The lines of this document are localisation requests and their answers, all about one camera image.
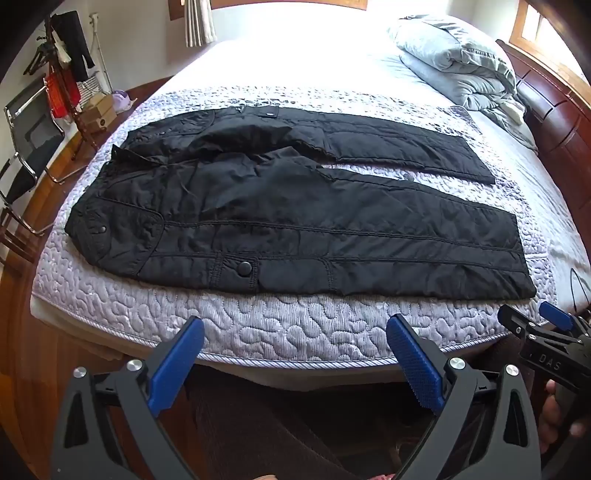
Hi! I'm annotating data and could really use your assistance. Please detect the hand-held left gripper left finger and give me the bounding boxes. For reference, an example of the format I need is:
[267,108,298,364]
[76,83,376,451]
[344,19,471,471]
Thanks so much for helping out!
[50,316,206,480]

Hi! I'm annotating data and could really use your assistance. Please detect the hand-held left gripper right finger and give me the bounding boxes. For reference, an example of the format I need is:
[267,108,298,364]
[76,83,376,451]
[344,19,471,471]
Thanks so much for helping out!
[385,314,543,480]

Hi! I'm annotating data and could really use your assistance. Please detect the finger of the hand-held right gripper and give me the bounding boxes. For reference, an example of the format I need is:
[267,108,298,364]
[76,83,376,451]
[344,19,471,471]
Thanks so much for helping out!
[539,301,585,334]
[498,304,555,343]

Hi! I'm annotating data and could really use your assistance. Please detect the black pants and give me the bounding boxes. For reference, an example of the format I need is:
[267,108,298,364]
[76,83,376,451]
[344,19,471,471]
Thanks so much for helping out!
[65,105,537,298]

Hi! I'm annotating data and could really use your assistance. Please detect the person's right hand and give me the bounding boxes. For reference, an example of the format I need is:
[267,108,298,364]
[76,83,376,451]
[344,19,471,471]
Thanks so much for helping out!
[541,379,591,440]

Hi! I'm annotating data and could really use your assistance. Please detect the bed with quilted mattress pad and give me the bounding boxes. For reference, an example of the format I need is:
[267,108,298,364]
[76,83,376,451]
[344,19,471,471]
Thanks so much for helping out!
[30,14,591,366]

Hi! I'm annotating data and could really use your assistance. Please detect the wooden headboard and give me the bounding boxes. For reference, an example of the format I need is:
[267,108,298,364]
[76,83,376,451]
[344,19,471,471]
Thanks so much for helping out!
[496,39,591,214]

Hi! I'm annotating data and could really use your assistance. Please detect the wooden chair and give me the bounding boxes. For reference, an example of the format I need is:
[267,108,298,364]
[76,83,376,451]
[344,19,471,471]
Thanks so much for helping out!
[0,203,43,274]

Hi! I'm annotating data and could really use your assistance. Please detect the black chrome chair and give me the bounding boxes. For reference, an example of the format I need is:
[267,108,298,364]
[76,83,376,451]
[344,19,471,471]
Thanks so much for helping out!
[0,76,83,237]

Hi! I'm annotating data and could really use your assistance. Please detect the grey folded duvet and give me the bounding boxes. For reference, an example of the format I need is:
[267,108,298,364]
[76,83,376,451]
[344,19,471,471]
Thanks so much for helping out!
[387,14,539,154]

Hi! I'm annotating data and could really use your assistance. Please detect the cardboard box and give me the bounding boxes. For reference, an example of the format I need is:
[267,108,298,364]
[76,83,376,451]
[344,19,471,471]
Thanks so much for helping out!
[80,95,116,134]

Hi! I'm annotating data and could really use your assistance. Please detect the wooden coat rack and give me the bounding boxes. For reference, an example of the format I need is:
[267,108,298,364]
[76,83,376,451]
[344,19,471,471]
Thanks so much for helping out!
[23,11,100,155]

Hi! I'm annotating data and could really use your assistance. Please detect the small wood framed window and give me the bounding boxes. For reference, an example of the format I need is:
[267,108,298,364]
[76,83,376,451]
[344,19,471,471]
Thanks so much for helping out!
[510,0,591,85]

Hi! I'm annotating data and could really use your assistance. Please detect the red hanging garment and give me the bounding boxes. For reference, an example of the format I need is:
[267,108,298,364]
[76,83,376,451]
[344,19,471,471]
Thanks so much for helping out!
[45,69,82,119]

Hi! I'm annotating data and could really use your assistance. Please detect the black hanging garment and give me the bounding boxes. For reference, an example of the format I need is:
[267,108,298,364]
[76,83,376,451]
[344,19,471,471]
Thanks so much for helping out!
[51,11,96,83]

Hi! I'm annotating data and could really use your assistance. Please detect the pleated curtain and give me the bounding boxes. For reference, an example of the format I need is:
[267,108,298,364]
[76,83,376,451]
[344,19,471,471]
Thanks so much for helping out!
[184,0,218,48]

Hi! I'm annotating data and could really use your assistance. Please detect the black cable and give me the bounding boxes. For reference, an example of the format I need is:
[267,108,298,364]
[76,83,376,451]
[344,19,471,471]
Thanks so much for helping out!
[567,268,591,315]

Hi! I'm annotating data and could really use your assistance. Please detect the white wire drying rack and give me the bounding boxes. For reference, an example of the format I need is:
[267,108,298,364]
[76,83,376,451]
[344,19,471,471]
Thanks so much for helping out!
[76,13,115,112]

